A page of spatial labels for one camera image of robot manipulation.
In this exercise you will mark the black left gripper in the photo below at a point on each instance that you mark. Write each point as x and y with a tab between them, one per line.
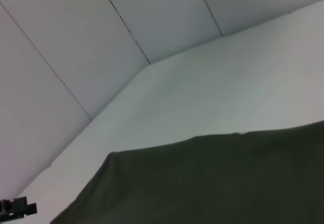
6	208

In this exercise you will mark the dark green shirt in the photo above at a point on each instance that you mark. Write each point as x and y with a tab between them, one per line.
202	178

